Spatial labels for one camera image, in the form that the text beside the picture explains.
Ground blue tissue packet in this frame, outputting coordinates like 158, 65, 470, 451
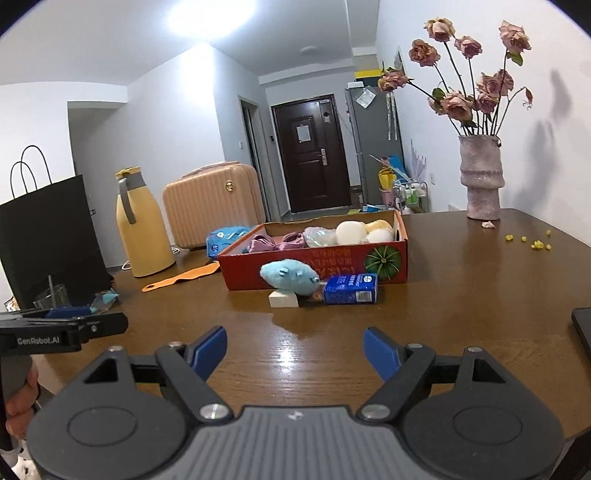
322, 273, 379, 305

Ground white wedge sponge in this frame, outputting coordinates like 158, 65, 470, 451
269, 290, 298, 309

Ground light blue plush toy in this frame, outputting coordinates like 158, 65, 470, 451
259, 259, 321, 296

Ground white and yellow alpaca plush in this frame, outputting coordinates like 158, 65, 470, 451
363, 219, 394, 244

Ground pink satin scrunchie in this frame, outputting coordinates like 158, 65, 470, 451
247, 234, 280, 253

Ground white round sponge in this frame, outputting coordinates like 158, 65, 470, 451
335, 221, 368, 245

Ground pale green bath pouf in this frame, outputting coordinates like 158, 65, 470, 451
303, 227, 338, 248

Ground lilac towel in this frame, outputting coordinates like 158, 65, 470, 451
279, 232, 307, 251

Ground person's hand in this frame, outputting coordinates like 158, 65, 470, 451
5, 363, 39, 440

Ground glass with straw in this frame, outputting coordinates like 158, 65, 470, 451
34, 275, 71, 309

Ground teal wrapper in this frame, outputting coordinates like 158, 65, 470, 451
90, 289, 119, 313

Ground orange plastic shoehorn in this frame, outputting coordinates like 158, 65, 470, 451
141, 261, 221, 293

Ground black paper bag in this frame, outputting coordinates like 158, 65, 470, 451
0, 144, 115, 311

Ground blue tissue pack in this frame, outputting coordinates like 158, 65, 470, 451
205, 226, 250, 260

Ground yellow thermos jug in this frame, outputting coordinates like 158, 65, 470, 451
115, 167, 175, 278

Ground red cardboard box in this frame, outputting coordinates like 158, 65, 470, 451
217, 210, 408, 290

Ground peach ribbed suitcase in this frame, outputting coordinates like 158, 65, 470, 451
162, 161, 266, 249

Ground yellow flower crumbs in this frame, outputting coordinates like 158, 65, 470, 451
504, 230, 552, 251

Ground black smartphone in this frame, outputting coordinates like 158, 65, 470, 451
571, 307, 591, 359

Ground pink ceramic vase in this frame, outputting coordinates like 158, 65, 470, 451
459, 135, 505, 221

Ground dark brown door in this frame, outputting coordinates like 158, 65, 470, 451
271, 94, 351, 213

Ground grey refrigerator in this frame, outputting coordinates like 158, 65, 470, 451
346, 86, 404, 205

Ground dried pink roses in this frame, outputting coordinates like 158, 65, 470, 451
377, 17, 534, 138

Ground yellow box on fridge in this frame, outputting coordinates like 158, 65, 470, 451
355, 69, 382, 79

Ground ceiling lamp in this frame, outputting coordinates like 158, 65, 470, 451
163, 0, 259, 42

